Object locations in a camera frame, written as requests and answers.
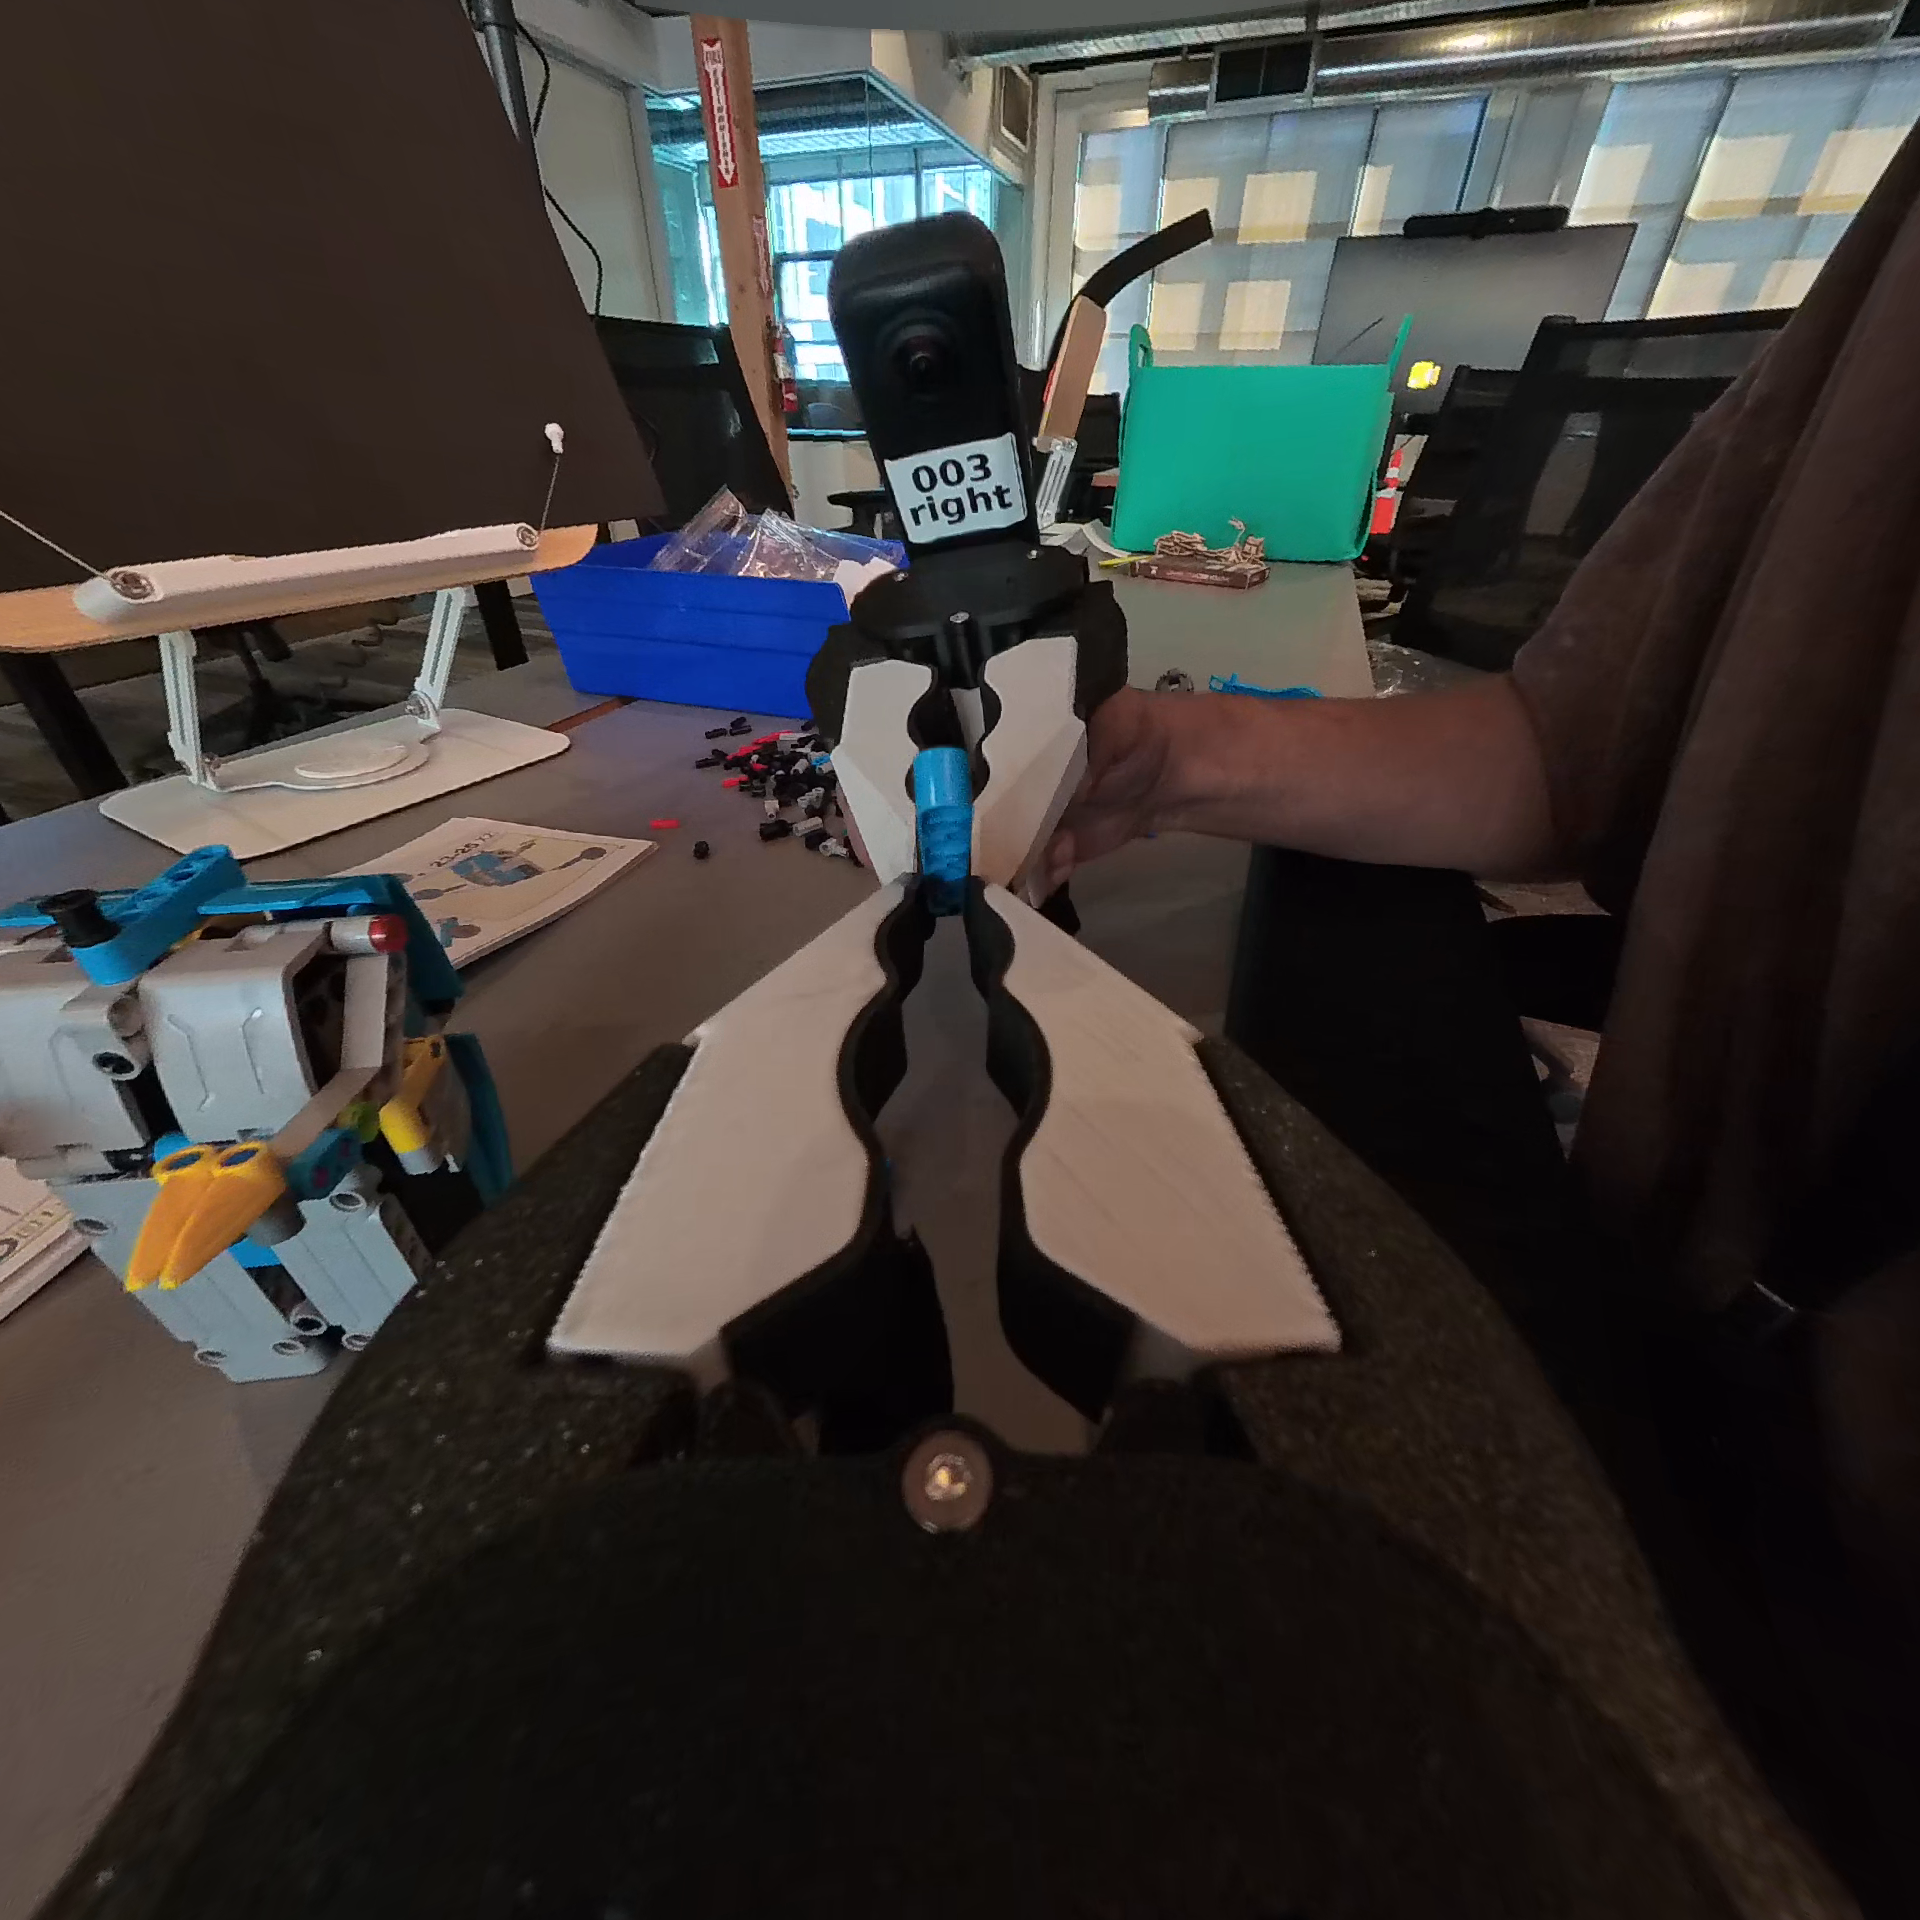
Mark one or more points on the white desk lamp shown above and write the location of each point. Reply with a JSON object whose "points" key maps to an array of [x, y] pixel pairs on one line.
{"points": [[329, 763]]}

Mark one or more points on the open instruction sheet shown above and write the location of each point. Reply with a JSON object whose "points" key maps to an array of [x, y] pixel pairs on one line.
{"points": [[31, 1244]]}

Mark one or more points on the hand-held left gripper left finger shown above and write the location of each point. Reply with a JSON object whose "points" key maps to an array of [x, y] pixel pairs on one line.
{"points": [[720, 1185]]}

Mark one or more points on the folded instruction booklet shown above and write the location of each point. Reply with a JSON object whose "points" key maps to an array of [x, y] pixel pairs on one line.
{"points": [[510, 884]]}

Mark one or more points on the teal long holed beam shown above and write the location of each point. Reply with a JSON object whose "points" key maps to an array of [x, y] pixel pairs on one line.
{"points": [[942, 825]]}

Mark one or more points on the blue grey toy robot model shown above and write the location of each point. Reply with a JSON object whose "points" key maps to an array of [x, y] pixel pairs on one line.
{"points": [[224, 1080]]}

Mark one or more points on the pile of small building pieces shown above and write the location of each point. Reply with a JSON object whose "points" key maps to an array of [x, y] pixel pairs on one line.
{"points": [[780, 780]]}

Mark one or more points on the person's brown clothing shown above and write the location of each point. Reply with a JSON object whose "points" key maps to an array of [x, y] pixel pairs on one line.
{"points": [[1769, 750]]}

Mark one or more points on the black wooden desk lamp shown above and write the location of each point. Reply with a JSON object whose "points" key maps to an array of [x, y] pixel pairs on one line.
{"points": [[1079, 360]]}

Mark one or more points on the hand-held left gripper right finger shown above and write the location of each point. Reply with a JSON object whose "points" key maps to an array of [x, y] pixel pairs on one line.
{"points": [[1155, 1185]]}

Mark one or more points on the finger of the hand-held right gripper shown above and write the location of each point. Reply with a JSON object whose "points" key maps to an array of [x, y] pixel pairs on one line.
{"points": [[1035, 763], [870, 763]]}

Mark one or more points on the teal green bag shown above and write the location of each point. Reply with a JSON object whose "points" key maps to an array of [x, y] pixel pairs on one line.
{"points": [[1260, 435]]}

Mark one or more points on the blue storage bin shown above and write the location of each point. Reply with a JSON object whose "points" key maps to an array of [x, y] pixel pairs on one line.
{"points": [[691, 629]]}

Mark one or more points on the orange white striped cone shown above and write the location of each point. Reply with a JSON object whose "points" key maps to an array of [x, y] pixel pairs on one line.
{"points": [[1388, 486]]}

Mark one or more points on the wooden model kit box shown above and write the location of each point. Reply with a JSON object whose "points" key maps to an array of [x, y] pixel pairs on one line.
{"points": [[1194, 563]]}

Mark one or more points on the clear plastic bag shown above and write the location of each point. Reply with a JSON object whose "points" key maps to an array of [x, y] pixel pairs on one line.
{"points": [[751, 539]]}

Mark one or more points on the dark panel board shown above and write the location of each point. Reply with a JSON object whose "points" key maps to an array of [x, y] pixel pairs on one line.
{"points": [[270, 270]]}

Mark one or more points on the person's right forearm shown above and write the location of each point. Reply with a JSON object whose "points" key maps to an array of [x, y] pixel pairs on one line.
{"points": [[1348, 763]]}

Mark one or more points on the person's right hand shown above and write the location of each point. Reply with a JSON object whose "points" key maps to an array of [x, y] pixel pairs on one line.
{"points": [[1124, 780]]}

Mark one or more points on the large dark monitor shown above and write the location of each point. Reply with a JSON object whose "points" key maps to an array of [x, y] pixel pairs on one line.
{"points": [[1471, 293]]}

